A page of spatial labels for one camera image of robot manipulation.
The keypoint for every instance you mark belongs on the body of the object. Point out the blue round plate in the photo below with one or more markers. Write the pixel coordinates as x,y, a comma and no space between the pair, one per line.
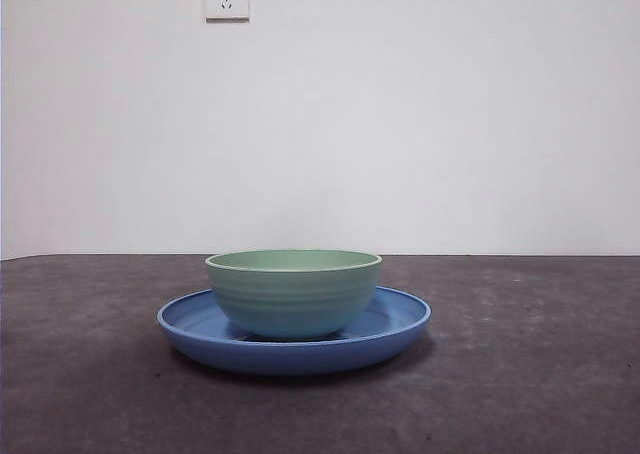
295,359

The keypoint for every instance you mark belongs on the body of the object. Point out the green ribbed bowl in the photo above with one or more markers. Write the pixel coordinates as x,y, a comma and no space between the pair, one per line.
295,304

